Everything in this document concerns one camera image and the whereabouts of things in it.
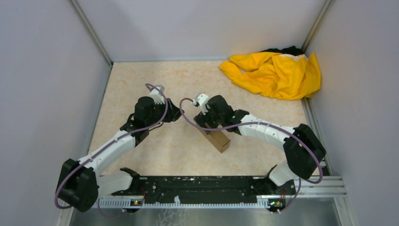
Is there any yellow cloth garment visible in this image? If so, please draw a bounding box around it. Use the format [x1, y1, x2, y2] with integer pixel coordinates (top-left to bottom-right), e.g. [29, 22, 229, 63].
[219, 52, 322, 100]

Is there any aluminium frame rail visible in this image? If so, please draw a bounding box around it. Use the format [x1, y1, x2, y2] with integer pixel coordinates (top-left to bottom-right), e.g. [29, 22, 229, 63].
[59, 176, 347, 212]

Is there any black cloth behind yellow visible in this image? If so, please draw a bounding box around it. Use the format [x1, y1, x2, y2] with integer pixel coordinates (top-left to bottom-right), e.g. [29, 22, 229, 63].
[261, 46, 304, 56]

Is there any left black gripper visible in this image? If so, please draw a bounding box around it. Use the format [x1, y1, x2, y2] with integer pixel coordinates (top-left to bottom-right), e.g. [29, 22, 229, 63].
[146, 97, 184, 127]

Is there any purple cable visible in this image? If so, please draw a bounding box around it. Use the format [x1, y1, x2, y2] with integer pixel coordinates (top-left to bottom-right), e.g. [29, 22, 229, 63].
[54, 83, 169, 218]
[179, 97, 324, 215]

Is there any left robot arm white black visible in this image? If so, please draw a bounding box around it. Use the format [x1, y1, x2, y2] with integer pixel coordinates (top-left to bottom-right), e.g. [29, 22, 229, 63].
[54, 84, 180, 212]

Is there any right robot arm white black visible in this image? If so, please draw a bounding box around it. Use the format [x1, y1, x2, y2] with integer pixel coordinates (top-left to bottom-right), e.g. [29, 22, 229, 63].
[192, 94, 326, 194]

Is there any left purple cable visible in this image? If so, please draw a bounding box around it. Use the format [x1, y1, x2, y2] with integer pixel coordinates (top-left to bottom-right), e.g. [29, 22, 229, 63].
[54, 83, 169, 218]

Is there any brown cardboard box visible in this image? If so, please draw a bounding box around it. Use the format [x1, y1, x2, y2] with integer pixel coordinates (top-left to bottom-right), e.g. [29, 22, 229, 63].
[198, 129, 231, 153]

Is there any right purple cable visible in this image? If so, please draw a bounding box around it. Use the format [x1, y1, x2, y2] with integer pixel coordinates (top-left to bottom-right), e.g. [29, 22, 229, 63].
[179, 97, 324, 215]

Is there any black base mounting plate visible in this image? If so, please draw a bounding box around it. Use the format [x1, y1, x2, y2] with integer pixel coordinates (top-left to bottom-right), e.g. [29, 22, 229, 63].
[113, 176, 296, 204]

